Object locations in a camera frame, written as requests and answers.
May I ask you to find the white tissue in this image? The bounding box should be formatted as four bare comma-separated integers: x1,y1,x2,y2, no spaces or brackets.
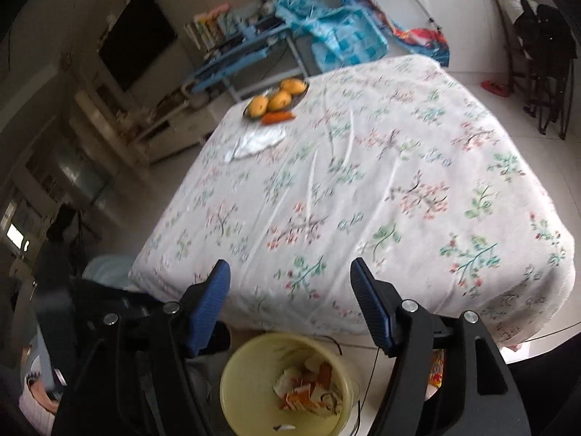
272,368,309,393

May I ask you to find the light blue chair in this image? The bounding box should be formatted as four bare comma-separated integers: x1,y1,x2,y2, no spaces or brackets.
84,254,137,291

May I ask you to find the yellow plastic basin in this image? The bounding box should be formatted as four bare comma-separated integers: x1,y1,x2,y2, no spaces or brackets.
219,332,355,436

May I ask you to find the white television cabinet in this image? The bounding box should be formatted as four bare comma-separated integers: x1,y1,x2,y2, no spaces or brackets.
131,95,214,166

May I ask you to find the colourful printed bag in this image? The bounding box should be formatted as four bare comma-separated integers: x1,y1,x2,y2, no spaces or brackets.
340,0,451,68

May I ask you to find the blue checked plastic bag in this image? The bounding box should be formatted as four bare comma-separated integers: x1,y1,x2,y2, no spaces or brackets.
272,0,389,73

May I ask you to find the dark woven fruit basket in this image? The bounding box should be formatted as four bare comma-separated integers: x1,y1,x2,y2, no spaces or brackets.
243,81,310,121

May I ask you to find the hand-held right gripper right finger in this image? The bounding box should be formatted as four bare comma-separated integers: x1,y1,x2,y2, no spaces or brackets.
349,257,532,436

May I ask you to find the row of books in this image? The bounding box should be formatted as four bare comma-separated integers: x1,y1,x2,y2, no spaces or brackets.
184,4,232,51

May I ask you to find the black television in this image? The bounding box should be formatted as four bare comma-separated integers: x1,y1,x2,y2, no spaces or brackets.
97,0,179,94

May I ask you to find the floral tablecloth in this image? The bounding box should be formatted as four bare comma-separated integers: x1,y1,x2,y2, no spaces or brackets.
128,53,576,346

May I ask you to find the red yellow patterned cloth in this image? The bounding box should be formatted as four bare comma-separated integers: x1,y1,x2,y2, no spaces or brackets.
426,349,446,389

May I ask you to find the blue study desk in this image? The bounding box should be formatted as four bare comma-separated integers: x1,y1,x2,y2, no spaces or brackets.
182,2,309,103

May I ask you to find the black cable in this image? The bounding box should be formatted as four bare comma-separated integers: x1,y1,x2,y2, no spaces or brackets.
318,334,379,436

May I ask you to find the wooden chair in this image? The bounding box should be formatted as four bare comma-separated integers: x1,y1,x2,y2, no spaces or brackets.
483,0,529,101

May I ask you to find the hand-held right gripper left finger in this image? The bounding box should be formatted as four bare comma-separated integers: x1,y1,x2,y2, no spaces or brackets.
50,259,232,436

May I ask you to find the white plastic bag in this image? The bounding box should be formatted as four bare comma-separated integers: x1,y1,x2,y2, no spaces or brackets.
223,126,287,163

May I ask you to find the red slipper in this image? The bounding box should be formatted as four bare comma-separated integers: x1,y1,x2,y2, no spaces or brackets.
480,80,511,97

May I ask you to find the black folding chair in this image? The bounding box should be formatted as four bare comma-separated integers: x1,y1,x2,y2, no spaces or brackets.
517,2,573,141

